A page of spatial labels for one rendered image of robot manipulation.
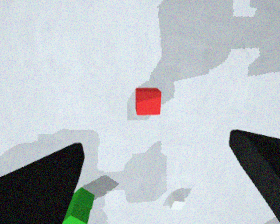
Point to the green block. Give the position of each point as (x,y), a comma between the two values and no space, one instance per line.
(77,213)
(83,197)

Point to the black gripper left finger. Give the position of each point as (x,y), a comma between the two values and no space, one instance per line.
(40,192)

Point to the red block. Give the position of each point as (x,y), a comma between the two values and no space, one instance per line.
(148,100)

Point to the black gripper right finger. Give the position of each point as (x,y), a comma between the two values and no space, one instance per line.
(259,155)

